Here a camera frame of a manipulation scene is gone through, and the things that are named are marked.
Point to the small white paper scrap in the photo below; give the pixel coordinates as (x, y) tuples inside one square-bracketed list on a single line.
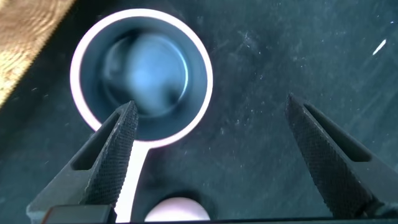
[(379, 47)]

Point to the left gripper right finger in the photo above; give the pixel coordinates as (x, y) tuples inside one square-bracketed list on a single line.
[(329, 161)]

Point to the black tablecloth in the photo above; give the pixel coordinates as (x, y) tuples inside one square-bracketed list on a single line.
[(280, 77)]

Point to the pink saucepan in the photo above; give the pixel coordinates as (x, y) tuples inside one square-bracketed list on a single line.
[(93, 77)]

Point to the pale purple egg-shaped taro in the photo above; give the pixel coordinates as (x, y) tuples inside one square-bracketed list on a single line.
[(177, 211)]

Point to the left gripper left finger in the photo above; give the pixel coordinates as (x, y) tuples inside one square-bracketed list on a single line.
[(105, 161)]

